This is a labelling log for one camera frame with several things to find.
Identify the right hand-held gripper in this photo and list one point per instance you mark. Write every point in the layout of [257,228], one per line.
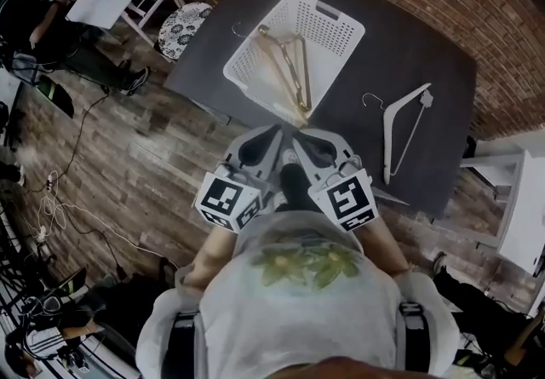
[345,202]

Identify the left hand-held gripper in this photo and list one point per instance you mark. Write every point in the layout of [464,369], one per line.
[225,202]

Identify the light wooden hanger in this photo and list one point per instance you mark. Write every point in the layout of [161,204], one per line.
[294,114]

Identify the white plastic hanger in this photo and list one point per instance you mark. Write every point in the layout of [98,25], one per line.
[386,147]

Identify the thin brass metal hanger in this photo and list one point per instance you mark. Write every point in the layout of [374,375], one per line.
[294,83]

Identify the white plastic laundry basket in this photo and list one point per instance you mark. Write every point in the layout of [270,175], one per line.
[328,41]

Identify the person's left forearm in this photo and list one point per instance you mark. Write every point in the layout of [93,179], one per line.
[210,254]

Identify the person's right forearm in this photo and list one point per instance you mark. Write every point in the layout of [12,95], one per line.
[383,245]

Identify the person's right white shoe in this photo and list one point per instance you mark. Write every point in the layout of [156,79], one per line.
[290,156]

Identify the person's white shoe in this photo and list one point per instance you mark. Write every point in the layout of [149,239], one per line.
[278,200]
[290,156]

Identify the person's black trousers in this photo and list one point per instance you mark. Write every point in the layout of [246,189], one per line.
[298,190]

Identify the person's left white shoe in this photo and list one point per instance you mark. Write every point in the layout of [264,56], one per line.
[278,200]

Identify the wooden chair floral cushion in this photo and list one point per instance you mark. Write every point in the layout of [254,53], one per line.
[183,28]

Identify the person's white floral shirt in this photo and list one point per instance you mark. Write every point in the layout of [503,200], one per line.
[298,317]

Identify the white desk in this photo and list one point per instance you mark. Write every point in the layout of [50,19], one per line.
[523,219]

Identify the white power strip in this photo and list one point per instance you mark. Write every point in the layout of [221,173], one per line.
[52,180]
[41,234]

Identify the black green bag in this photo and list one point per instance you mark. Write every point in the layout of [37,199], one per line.
[57,96]

